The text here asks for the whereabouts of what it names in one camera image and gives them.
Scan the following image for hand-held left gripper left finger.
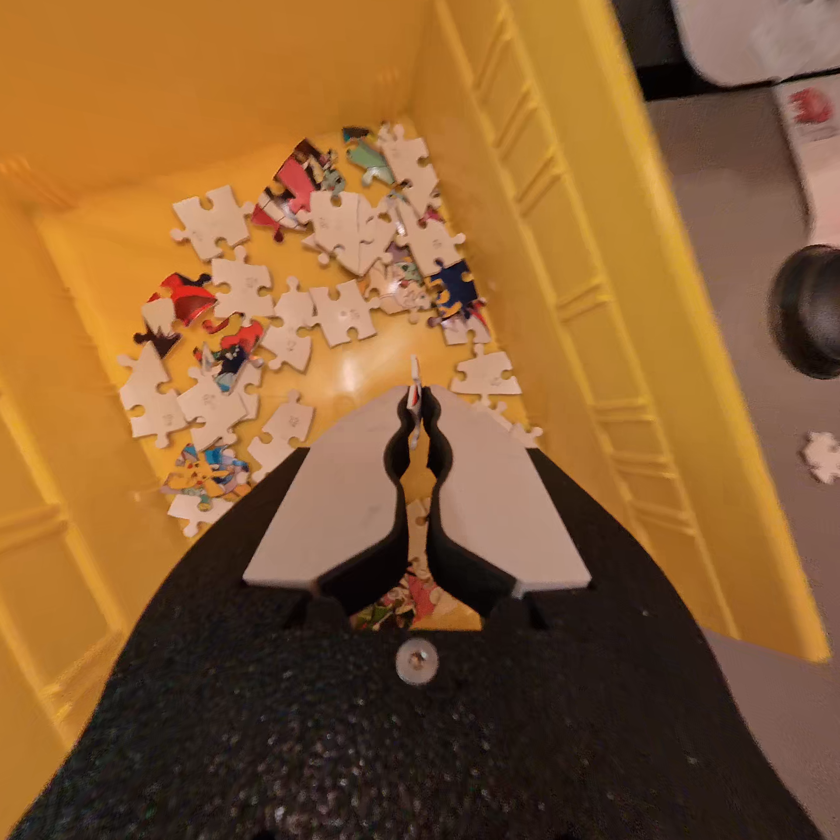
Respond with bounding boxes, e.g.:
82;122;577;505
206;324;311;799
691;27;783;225
243;385;411;616

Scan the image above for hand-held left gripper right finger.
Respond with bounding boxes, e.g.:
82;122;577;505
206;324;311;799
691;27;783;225
422;386;593;618

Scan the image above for single curved puzzle piece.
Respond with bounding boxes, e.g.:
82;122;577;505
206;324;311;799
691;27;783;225
407;354;425;450

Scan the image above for yellow plastic bin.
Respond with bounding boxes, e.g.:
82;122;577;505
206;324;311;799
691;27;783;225
0;0;831;821

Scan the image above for pile of puzzle pieces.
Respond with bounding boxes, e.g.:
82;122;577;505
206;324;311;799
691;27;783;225
118;123;544;631

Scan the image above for loose white puzzle piece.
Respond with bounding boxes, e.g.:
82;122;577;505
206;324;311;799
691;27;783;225
802;431;840;484

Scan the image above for black dome stand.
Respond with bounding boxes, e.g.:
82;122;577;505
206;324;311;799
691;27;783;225
768;245;840;380

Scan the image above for black flat pad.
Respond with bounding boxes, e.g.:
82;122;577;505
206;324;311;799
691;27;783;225
610;0;775;101

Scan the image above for white rounded object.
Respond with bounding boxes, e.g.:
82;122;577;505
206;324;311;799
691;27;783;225
669;0;840;88

